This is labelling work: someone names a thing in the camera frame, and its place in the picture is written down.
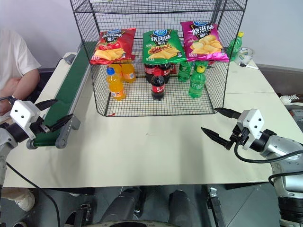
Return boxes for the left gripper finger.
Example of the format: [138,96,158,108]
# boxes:
[49,113,74,133]
[35,99,59,112]

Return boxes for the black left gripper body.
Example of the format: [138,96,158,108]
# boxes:
[32,117,51,138]

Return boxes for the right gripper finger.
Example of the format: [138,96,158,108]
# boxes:
[214,107,241,120]
[200,127,232,151]

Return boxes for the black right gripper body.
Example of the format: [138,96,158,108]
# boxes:
[227,123,250,149]

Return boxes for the grey plastic device with cable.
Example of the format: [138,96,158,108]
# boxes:
[63,53,76,65]

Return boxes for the green soda bottle yellow cap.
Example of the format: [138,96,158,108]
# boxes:
[227,31,245,61]
[188,65,206,100]

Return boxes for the white marker pen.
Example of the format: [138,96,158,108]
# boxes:
[239,62,259,70]

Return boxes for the person in white shirt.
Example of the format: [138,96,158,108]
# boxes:
[0,29,41,117]

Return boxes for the grey equipment box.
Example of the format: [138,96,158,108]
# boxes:
[285,105,303,133]

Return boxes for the white sneaker with laces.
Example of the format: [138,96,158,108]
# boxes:
[280,94,303,105]

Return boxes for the orange soda bottle blue cap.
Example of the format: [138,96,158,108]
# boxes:
[106,67,126,102]

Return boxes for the black table support strut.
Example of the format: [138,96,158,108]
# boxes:
[207,186,227,227]

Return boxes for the cola bottle red cap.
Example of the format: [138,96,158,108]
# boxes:
[151,69,166,102]

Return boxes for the dark rounded shape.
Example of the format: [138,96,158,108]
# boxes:
[168,189,199,223]
[101,187,143,223]

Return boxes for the white shoe of person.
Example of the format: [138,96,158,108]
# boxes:
[14,192,36,212]

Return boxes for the magenta potato chip bag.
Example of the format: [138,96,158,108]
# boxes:
[180,20,231,63]

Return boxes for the red potato chip bag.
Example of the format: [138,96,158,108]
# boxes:
[89,27,137,65]

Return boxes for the green potato chip bag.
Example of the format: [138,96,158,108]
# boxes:
[142,29,187,64]

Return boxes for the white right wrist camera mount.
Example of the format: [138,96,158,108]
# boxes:
[236,108,265,151]

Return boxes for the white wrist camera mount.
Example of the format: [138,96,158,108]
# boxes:
[236,108,265,151]
[9,100,45,140]

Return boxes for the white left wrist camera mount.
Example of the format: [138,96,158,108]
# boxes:
[9,100,45,140]

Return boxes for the green conveyor belt grey frame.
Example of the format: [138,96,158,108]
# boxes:
[26,42,99,150]

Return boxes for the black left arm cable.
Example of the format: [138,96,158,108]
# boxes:
[0,96,61,227]

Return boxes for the black wire mesh rack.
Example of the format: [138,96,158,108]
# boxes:
[70,0,248,117]

